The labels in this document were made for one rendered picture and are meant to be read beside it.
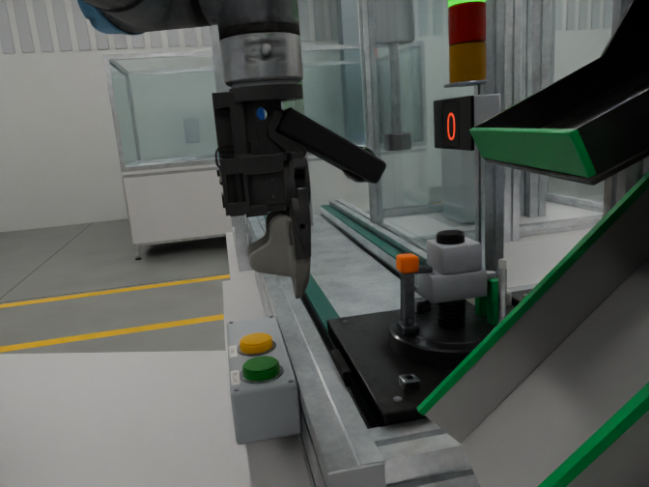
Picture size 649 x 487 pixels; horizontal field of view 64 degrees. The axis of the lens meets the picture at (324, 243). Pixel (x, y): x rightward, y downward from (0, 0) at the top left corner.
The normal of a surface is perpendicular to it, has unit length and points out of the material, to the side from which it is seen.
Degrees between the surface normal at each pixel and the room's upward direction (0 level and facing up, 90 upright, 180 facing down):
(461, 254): 90
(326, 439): 0
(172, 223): 90
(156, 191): 90
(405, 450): 0
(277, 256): 93
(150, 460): 0
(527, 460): 45
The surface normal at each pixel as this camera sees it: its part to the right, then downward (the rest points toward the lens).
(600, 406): -0.76, -0.63
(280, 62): 0.52, 0.16
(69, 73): 0.22, 0.20
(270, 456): -0.07, -0.97
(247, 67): -0.25, 0.24
